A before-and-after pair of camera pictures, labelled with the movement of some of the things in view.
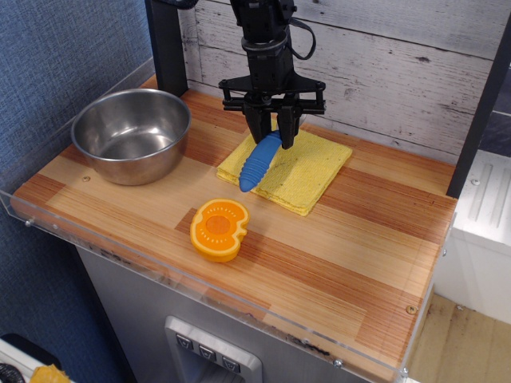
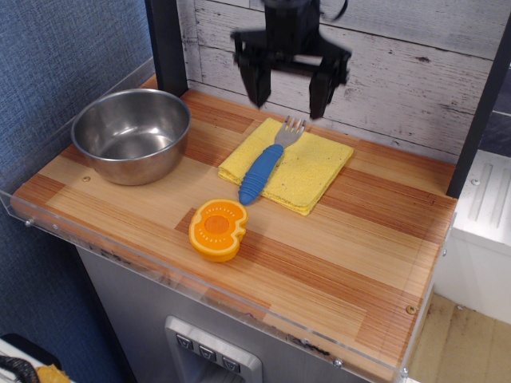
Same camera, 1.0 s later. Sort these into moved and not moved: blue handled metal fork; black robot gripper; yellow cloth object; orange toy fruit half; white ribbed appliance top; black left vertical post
Moved: black robot gripper; blue handled metal fork
Not moved: white ribbed appliance top; black left vertical post; yellow cloth object; orange toy fruit half
